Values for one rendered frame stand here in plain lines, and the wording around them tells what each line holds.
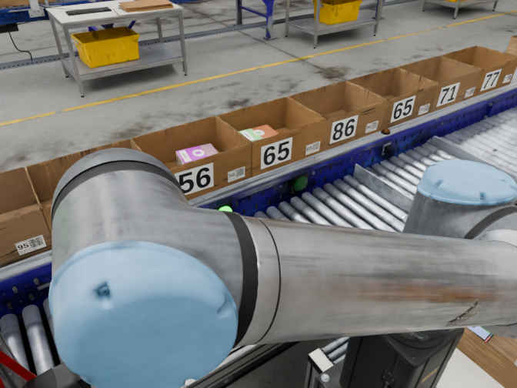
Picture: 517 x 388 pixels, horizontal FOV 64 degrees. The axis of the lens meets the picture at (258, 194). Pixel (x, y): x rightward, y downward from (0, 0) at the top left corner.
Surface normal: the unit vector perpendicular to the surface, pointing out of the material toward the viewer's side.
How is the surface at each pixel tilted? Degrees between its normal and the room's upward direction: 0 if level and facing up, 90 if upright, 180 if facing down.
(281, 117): 90
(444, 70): 90
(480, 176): 6
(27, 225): 90
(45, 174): 90
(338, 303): 69
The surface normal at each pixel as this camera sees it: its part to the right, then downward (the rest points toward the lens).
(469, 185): 0.03, -0.86
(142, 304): 0.26, 0.54
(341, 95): 0.54, 0.50
